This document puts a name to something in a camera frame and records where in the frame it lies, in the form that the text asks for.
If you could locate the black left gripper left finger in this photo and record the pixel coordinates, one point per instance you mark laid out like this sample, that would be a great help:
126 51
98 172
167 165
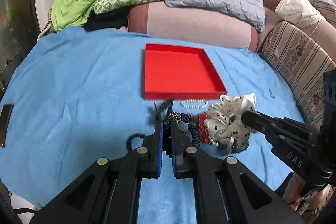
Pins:
108 191

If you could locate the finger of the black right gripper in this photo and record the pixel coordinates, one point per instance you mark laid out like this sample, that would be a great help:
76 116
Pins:
259 122

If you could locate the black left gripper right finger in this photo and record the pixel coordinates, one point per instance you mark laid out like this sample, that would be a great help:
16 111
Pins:
226 191

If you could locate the white cherry print scrunchie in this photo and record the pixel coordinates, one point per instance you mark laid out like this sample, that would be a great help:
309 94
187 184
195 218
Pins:
224 124

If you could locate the person's right hand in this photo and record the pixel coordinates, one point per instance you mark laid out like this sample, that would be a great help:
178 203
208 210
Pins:
294 191

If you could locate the thin black hair elastic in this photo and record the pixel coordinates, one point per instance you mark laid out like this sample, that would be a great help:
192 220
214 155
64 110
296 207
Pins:
135 139

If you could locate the striped floral cushion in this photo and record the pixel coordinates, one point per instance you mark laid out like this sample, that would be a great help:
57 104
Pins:
301 62

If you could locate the black feather hair clip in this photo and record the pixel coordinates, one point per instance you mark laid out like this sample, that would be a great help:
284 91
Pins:
164 110

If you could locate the red shallow tray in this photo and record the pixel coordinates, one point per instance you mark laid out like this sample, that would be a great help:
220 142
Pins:
180 72

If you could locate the pink quilted pillow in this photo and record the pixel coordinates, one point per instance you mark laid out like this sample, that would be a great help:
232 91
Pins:
192 25

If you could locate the white patterned pillow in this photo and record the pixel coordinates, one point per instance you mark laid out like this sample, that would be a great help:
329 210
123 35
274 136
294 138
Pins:
299 13

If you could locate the dark wooden bed frame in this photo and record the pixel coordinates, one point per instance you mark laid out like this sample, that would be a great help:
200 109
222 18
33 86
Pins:
19 31

